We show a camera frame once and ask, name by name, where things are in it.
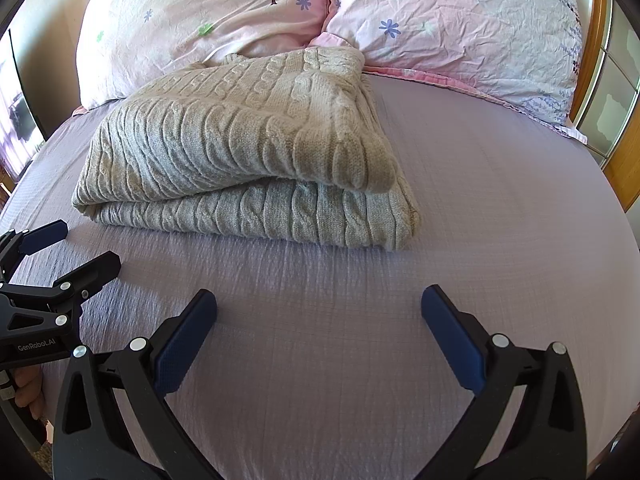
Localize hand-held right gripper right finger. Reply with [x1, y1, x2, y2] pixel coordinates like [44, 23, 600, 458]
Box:
[414, 284, 589, 480]

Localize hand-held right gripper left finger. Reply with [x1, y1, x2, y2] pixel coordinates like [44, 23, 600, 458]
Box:
[52, 288, 222, 480]

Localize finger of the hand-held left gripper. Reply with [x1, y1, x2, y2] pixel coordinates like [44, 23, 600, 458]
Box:
[0, 251, 123, 346]
[0, 219, 69, 285]

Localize beige cable-knit sweater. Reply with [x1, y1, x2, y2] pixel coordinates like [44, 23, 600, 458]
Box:
[71, 46, 422, 252]

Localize person's left hand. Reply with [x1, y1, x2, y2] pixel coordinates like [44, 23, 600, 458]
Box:
[14, 366, 47, 420]

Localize dark framed window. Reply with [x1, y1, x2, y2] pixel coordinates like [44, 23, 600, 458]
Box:
[0, 27, 48, 183]

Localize pink pillow with tree print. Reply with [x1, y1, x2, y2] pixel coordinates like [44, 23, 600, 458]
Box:
[76, 0, 335, 111]

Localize pink pillow with flower print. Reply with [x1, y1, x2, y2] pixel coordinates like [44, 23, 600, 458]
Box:
[320, 0, 590, 145]

